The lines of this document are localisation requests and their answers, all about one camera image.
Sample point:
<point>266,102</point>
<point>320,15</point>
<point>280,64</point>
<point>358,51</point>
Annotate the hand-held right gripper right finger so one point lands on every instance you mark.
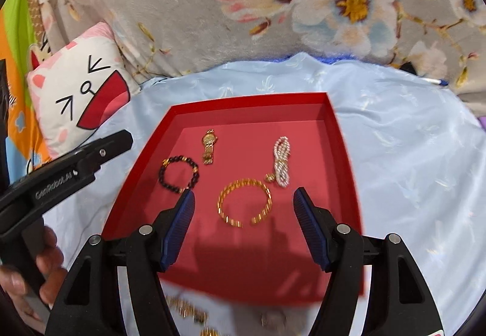
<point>309,229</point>

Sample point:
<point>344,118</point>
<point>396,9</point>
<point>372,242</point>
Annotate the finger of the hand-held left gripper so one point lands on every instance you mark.
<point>110,144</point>

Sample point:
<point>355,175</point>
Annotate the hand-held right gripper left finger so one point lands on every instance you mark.
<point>178,229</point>

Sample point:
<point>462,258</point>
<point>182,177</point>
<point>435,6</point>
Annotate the red cardboard box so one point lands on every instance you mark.
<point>243,153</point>

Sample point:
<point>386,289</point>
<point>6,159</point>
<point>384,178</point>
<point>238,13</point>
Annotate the person's left hand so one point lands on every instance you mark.
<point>51,264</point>

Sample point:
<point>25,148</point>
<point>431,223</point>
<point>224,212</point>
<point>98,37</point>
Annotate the small gold charm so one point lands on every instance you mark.
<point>270,177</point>

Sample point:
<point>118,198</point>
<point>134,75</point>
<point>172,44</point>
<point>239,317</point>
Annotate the cartoon face pillow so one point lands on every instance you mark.
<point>76,85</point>

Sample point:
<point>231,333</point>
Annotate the gold wristwatch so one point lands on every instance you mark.
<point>209,148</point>

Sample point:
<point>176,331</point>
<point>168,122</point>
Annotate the light blue printed cloth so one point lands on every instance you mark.
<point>398,169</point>

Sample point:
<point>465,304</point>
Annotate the colourful cartoon bedsheet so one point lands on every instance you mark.
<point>15,74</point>

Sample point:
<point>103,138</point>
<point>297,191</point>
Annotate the blue pen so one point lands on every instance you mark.
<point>436,82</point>

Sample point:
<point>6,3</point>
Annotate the purple object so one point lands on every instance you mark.
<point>481,123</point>

